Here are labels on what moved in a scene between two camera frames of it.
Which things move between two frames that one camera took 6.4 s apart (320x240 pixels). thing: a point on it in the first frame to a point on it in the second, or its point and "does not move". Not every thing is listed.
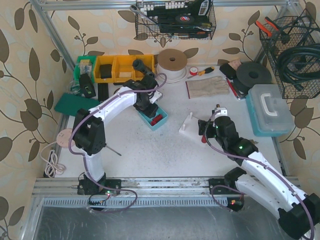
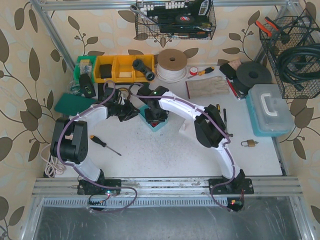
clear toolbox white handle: (268, 113) does not move
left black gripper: (149, 110) to (127, 111)
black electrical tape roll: (184, 19) does not move
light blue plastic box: (158, 122) does not move
